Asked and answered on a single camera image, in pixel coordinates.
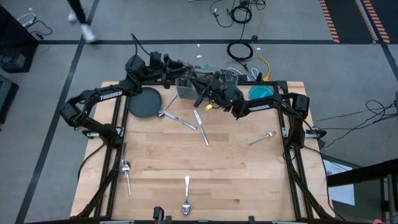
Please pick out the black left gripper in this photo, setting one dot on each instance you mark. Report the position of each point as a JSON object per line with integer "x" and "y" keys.
{"x": 160, "y": 68}

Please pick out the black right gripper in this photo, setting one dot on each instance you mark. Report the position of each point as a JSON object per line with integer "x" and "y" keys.
{"x": 225, "y": 93}

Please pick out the grey plastic cutlery basket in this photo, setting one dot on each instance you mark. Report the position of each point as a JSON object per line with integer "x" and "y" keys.
{"x": 185, "y": 91}

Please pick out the silver knife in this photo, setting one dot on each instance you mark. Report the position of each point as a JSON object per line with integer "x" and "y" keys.
{"x": 180, "y": 119}
{"x": 199, "y": 121}

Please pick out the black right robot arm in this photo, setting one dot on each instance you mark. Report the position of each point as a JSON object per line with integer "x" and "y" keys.
{"x": 298, "y": 124}

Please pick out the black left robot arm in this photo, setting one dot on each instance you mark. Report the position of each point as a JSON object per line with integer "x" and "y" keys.
{"x": 102, "y": 95}

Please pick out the yellow tag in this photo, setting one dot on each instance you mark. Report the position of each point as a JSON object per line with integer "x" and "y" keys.
{"x": 209, "y": 106}

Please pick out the black round plate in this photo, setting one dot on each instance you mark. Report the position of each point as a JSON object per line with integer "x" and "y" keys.
{"x": 144, "y": 102}

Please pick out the person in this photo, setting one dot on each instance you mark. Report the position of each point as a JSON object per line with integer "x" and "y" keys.
{"x": 77, "y": 12}

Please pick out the small black object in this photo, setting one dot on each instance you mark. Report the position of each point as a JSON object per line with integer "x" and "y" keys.
{"x": 158, "y": 213}

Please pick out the orange striped tape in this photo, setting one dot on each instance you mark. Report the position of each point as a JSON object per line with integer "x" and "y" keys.
{"x": 375, "y": 21}
{"x": 329, "y": 21}

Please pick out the black floor mat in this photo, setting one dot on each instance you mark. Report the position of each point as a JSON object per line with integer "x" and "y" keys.
{"x": 345, "y": 18}

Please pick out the black cabinet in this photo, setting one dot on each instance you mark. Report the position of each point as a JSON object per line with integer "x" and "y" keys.
{"x": 12, "y": 37}

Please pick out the white paper sheet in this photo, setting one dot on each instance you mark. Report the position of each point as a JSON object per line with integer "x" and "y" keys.
{"x": 342, "y": 193}

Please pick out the black box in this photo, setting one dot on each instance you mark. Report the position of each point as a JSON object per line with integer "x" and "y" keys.
{"x": 6, "y": 99}

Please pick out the black desk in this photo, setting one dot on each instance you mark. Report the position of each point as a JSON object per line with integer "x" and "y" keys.
{"x": 357, "y": 175}

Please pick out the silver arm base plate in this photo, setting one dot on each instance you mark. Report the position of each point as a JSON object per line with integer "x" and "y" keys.
{"x": 90, "y": 134}
{"x": 286, "y": 132}

